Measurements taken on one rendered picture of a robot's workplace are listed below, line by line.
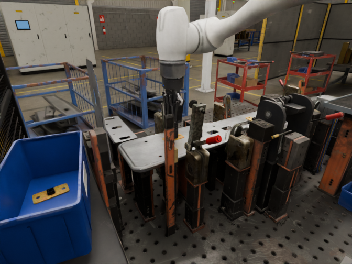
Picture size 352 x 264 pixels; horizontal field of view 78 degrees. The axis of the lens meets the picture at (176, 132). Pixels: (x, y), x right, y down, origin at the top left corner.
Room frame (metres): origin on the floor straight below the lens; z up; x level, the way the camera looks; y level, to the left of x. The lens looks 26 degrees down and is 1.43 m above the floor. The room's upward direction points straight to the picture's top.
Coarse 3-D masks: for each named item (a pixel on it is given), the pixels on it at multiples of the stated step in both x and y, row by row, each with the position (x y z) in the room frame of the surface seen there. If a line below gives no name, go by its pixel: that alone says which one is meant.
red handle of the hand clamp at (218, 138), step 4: (216, 136) 0.54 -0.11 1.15; (220, 136) 0.55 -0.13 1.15; (204, 140) 0.58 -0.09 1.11; (208, 140) 0.56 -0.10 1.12; (212, 140) 0.55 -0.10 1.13; (216, 140) 0.53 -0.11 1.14; (220, 140) 0.54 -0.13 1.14; (196, 144) 0.62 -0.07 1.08; (200, 144) 0.60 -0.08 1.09; (204, 144) 0.58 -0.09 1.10; (208, 144) 0.57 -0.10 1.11
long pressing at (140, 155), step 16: (256, 112) 1.11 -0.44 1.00; (208, 128) 0.90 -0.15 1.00; (128, 144) 0.76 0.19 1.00; (144, 144) 0.76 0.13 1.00; (160, 144) 0.76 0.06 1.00; (176, 144) 0.76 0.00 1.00; (224, 144) 0.77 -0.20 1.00; (128, 160) 0.65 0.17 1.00; (144, 160) 0.64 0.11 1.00; (160, 160) 0.64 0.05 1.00
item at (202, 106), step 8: (192, 104) 0.65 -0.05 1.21; (200, 104) 0.62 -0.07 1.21; (192, 112) 0.62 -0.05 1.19; (200, 112) 0.61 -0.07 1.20; (192, 120) 0.62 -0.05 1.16; (200, 120) 0.62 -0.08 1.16; (192, 128) 0.62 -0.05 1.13; (200, 128) 0.63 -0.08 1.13; (192, 136) 0.62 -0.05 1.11; (200, 136) 0.64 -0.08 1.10; (192, 144) 0.63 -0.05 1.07
